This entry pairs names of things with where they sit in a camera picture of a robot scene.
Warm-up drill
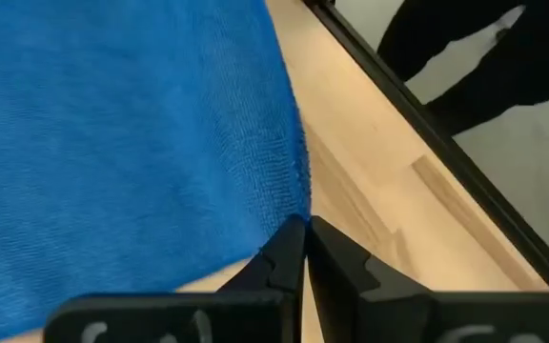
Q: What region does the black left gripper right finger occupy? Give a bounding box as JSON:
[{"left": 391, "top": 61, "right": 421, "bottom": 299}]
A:
[{"left": 307, "top": 215, "right": 436, "bottom": 343}]

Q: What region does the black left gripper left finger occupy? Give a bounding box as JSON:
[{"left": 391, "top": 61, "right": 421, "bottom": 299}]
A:
[{"left": 219, "top": 213, "right": 308, "bottom": 294}]

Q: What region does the blue microfiber towel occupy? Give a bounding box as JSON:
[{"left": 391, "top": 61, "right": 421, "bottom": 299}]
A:
[{"left": 0, "top": 0, "right": 313, "bottom": 343}]

